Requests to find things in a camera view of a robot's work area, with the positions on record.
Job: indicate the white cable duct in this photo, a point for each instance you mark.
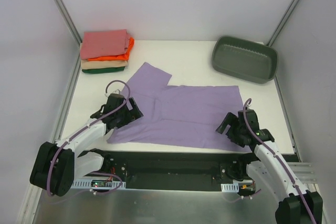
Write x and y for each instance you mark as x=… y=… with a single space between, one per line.
x=230 y=188
x=97 y=184

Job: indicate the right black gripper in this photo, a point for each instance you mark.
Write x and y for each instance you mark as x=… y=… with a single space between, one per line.
x=230 y=127

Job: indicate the aluminium frame post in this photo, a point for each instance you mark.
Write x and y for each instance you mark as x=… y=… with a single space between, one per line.
x=68 y=20
x=289 y=11

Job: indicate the green folded t-shirt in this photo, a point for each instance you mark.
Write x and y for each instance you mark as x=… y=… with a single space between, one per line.
x=103 y=70

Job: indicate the beige folded t-shirt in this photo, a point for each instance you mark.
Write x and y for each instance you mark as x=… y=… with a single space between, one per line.
x=85 y=64

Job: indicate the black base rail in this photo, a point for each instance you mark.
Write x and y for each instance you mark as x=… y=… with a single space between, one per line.
x=171 y=171

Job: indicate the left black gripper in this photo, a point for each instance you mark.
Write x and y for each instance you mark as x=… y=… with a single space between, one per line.
x=130 y=112

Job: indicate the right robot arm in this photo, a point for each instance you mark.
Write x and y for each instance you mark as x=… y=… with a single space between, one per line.
x=265 y=165

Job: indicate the pink folded t-shirt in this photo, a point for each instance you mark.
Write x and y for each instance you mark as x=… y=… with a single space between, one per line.
x=104 y=43

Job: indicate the orange folded t-shirt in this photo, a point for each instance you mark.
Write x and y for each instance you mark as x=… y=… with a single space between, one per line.
x=123 y=57

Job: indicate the grey plastic bin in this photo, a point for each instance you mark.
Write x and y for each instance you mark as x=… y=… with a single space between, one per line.
x=244 y=59

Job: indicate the left aluminium frame post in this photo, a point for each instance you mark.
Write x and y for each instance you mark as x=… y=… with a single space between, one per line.
x=68 y=20

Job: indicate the right aluminium frame post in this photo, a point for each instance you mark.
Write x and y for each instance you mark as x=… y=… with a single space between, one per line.
x=289 y=11

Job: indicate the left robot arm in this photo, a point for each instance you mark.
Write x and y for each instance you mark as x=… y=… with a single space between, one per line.
x=59 y=164

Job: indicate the purple t-shirt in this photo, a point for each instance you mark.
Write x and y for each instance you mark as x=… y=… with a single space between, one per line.
x=178 y=115

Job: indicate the left white cable duct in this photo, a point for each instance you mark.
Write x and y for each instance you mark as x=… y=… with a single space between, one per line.
x=97 y=184

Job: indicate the right white cable duct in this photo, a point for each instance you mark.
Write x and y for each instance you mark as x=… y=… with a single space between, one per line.
x=230 y=188

